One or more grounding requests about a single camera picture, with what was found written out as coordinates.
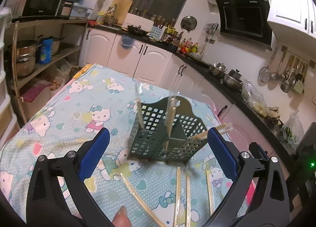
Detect person left hand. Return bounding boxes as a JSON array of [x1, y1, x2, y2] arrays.
[[112, 206, 132, 227]]

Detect green hanging spatula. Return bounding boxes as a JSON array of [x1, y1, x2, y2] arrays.
[[293, 63, 308, 94]]

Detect clear plastic bag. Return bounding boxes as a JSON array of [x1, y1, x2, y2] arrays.
[[242, 80, 268, 117]]

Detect hello kitty table cloth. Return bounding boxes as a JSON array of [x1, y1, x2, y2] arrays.
[[0, 64, 250, 227]]

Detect hanging strainer ladle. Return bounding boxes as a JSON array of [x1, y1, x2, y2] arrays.
[[258, 48, 278, 83]]

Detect green plastic utensil basket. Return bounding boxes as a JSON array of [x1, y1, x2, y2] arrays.
[[129, 96, 207, 163]]

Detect steel pot on counter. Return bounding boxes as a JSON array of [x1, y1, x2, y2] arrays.
[[208, 63, 226, 79]]

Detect stacked steel pots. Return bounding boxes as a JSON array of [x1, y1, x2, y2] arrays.
[[16, 40, 41, 78]]

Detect blue canister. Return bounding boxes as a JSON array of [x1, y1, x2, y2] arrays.
[[39, 37, 53, 65]]

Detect black range hood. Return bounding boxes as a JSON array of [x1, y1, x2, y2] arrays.
[[216, 0, 272, 51]]

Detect white upper cabinet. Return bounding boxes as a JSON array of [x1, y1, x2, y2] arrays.
[[267, 0, 315, 38]]

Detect hanging pot lid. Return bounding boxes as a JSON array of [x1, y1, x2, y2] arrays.
[[181, 16, 197, 32]]

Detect black wok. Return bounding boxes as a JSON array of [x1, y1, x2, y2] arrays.
[[127, 25, 151, 36]]

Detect blue knife block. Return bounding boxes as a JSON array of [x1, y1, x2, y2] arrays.
[[148, 26, 164, 41]]

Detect wooden cutting board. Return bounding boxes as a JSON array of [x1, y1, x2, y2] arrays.
[[111, 0, 133, 25]]

